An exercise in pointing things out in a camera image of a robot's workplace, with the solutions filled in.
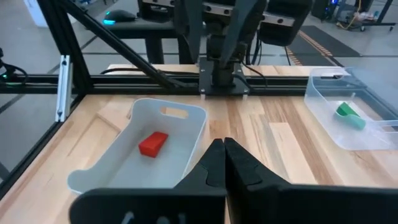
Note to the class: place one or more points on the black device green light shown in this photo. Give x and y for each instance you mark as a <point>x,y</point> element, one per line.
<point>7,73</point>

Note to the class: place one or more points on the small green block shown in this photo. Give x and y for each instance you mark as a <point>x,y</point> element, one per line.
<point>345,109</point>

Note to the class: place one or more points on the black wheeled cart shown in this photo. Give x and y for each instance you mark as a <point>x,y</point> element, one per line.
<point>320,7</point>

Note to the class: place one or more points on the black hazard striped floor mat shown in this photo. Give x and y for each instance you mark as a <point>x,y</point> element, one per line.
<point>323,43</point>

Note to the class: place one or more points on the black aluminium table frame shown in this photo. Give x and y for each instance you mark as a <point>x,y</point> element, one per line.
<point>124,84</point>

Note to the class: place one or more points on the dark grey desk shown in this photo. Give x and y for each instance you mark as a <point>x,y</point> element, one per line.
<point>140,29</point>

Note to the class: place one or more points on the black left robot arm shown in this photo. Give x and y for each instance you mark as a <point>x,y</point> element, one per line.
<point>224,77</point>

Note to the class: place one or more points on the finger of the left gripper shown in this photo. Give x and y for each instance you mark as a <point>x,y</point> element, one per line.
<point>195,28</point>
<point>237,28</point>

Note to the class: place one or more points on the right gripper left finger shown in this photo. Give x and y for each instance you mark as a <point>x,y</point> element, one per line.
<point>186,205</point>

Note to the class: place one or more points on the red rectangular block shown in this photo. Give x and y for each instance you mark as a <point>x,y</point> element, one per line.
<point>153,144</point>

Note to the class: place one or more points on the clear plastic bin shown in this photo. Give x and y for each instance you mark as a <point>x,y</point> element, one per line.
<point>323,124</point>

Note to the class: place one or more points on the silver metal bracket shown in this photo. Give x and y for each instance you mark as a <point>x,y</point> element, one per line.
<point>63,90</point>

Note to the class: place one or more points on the grey plastic bin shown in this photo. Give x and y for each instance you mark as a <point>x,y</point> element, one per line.
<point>136,174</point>

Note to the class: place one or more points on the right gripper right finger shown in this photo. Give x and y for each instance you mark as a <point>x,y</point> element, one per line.
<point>280,205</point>

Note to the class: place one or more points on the black mouse cyan light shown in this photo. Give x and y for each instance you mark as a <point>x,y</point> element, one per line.
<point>119,16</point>

